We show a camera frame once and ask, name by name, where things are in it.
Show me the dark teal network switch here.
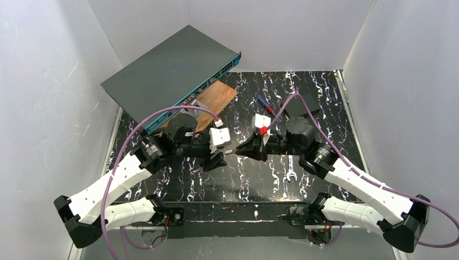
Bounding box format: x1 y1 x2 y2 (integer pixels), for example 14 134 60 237
101 25 241 133

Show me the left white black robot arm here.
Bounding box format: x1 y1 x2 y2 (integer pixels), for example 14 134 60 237
54 114 231 248

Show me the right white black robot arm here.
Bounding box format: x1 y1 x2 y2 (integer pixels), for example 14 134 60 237
235 114 429 253

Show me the silver open-end wrench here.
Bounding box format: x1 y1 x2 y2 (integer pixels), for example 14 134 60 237
286 155 298 182

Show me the blue red screwdriver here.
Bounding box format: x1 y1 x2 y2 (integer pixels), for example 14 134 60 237
255 94 279 121

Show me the wooden base board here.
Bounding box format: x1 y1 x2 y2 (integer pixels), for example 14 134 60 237
158 80 239 139

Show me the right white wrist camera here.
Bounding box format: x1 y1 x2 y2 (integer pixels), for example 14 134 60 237
251 114 271 146

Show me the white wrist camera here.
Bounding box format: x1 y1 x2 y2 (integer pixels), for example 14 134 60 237
251 114 271 146
209 118 231 154

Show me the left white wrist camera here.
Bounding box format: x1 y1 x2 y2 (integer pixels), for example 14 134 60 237
209 118 231 154

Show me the silver metal mount bracket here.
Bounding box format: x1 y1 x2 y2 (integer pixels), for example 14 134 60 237
180 100 208 119

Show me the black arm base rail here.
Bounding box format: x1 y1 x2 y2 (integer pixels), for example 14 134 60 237
166 201 317 239

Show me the aluminium frame rail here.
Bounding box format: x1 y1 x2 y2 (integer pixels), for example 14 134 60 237
392 247 408 260

